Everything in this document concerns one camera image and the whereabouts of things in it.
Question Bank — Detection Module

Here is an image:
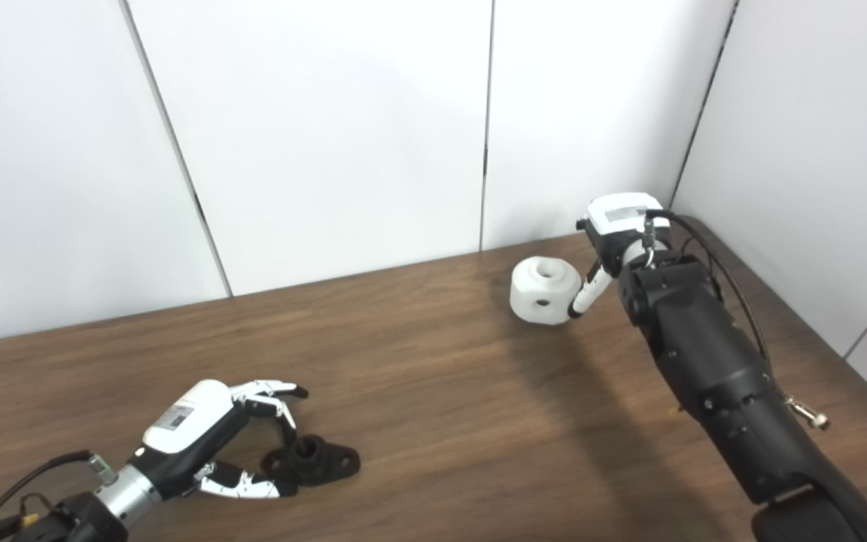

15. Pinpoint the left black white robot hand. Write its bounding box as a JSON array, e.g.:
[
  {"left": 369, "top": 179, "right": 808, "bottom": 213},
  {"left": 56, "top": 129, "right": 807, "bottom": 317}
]
[{"left": 126, "top": 379, "right": 309, "bottom": 501}]

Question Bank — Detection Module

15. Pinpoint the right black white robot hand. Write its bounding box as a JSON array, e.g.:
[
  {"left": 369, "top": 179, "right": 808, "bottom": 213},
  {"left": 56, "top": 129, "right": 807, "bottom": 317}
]
[{"left": 567, "top": 193, "right": 673, "bottom": 321}]

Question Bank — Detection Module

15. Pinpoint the round white plastic piece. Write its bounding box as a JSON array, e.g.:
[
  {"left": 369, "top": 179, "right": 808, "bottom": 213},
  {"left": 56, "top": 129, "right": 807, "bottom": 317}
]
[{"left": 510, "top": 257, "right": 583, "bottom": 326}]

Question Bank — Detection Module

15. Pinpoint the black flanged holder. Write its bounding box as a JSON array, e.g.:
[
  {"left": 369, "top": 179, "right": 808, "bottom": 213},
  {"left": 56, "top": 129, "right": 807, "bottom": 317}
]
[{"left": 262, "top": 434, "right": 361, "bottom": 488}]

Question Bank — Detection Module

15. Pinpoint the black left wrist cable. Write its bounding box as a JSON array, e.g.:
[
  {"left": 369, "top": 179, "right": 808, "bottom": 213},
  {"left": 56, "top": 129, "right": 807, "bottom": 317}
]
[{"left": 0, "top": 450, "right": 116, "bottom": 542}]

